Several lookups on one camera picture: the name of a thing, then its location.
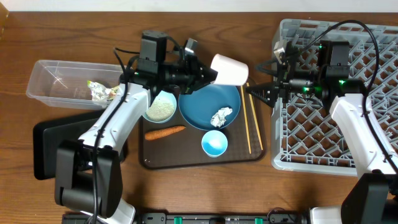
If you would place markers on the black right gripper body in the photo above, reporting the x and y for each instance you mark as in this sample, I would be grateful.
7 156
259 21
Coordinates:
304 83

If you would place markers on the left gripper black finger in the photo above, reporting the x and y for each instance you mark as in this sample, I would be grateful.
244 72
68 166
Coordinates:
202 71
195 85

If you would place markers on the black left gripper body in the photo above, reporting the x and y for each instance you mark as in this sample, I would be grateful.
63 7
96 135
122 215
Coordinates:
182 76

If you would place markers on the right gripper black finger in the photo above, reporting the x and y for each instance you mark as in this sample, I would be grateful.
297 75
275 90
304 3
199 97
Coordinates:
264 67
268 93

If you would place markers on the pink plastic cup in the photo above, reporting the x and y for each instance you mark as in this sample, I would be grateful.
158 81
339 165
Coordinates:
229 71

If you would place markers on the light blue bowl with rice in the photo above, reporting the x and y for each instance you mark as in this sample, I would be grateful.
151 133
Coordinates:
162 108

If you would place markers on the foil ball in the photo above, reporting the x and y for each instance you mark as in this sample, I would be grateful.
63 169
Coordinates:
219 118

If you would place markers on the small blue bowl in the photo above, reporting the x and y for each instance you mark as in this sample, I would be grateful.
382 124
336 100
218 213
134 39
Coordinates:
214 143

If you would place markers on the white tissue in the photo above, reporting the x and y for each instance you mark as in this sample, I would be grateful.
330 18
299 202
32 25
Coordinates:
98 91

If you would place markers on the yellow snack wrapper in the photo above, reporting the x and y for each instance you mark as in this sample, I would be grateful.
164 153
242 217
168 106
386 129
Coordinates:
112 91

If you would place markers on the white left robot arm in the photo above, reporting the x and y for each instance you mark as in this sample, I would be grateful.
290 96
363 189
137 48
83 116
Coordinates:
88 172

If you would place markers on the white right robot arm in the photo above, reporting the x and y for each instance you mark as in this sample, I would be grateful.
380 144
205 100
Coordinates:
346 101

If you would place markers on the grey dishwasher rack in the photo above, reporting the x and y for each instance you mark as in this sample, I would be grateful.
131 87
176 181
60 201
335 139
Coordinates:
306 139

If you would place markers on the clear plastic waste bin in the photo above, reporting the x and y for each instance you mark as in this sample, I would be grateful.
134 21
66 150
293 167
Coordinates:
65 84

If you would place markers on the black waste bin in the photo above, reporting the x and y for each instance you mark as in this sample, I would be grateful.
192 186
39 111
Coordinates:
48 135

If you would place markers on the right wooden chopstick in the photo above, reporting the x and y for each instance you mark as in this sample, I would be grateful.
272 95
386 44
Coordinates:
255 121

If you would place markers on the large blue plate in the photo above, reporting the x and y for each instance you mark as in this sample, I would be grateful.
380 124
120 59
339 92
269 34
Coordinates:
198 108

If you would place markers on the dark brown serving tray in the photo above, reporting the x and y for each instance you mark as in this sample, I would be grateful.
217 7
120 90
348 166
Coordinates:
183 149

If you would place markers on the orange carrot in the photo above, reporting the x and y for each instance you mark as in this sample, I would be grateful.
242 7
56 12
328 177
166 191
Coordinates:
161 133

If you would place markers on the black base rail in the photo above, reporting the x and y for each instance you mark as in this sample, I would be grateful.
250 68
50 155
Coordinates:
275 216

